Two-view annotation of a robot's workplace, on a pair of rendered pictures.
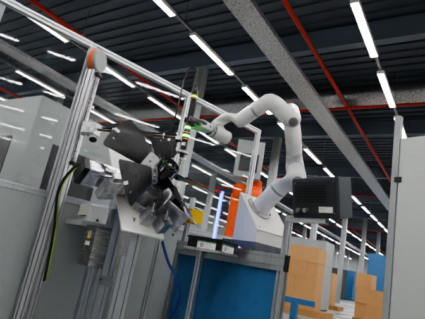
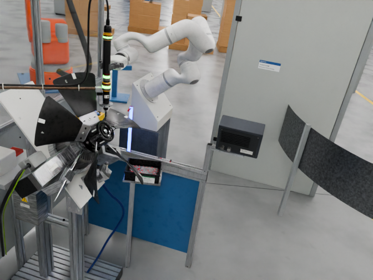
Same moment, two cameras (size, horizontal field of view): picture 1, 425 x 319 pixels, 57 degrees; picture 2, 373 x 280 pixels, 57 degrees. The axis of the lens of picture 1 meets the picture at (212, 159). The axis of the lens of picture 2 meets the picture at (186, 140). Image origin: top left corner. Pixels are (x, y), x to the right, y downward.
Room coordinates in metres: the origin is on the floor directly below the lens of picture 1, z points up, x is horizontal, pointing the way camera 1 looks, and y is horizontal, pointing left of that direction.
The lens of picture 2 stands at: (0.60, 0.88, 2.02)
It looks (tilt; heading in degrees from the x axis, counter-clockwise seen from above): 27 degrees down; 321
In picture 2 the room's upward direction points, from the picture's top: 8 degrees clockwise
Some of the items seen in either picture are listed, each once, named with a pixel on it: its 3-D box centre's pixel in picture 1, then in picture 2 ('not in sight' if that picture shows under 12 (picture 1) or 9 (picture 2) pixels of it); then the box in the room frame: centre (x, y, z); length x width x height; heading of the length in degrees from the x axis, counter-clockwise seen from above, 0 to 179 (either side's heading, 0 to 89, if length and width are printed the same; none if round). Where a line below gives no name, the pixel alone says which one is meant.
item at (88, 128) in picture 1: (90, 128); not in sight; (2.33, 0.78, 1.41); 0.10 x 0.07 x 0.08; 74
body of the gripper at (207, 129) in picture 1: (203, 126); (116, 61); (2.23, 0.09, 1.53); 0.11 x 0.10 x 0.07; 129
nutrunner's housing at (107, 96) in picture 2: (189, 120); (106, 66); (2.16, 0.18, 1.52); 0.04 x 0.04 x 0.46
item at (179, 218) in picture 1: (174, 213); (104, 154); (2.21, 0.16, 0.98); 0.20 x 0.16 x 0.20; 39
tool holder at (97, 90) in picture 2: (182, 145); (104, 96); (2.16, 0.19, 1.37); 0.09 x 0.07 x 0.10; 74
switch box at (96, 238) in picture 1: (94, 245); (30, 202); (2.28, 0.56, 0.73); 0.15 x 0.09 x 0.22; 39
